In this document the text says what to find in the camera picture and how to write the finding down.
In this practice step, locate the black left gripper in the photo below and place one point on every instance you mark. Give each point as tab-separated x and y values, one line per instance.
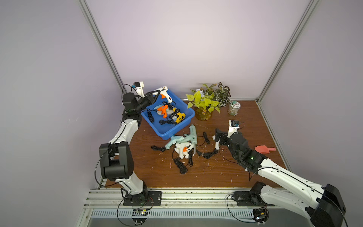
148	100

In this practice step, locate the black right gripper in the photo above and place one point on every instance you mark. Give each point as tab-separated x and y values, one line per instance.
223	137

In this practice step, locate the yellow glue gun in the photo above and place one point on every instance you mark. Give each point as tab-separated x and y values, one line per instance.
179	117

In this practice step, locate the white orange glue gun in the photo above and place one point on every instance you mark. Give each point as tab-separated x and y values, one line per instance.
183	149

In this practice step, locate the long mint glue gun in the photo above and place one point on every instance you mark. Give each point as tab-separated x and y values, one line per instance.
192	137

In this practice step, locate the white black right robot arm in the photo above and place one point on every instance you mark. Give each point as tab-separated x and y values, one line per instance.
322	205

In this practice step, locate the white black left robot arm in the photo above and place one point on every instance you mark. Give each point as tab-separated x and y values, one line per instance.
116	161

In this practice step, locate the blue plastic storage box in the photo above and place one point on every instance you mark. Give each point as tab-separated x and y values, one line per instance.
165	131

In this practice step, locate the small clear glass jar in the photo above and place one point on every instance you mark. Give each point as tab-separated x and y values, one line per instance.
234	107

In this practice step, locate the green leafy potted plant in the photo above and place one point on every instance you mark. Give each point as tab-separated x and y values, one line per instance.
204	102

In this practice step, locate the pink plastic scoop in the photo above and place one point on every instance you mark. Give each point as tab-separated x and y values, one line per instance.
263	149

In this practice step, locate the striped dark leaf plant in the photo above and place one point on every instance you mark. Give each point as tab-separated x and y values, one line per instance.
223	95

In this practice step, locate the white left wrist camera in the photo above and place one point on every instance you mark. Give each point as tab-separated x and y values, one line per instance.
138	86

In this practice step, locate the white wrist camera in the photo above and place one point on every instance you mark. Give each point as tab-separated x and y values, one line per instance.
234	126
138	86

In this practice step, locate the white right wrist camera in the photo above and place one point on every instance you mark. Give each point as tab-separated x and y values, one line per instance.
234	126

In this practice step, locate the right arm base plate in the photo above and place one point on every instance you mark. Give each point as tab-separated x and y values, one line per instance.
246	198

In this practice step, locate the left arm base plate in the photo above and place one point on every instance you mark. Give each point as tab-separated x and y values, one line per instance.
152	198

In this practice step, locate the aluminium front rail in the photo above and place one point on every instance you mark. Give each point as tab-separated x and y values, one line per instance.
171	203

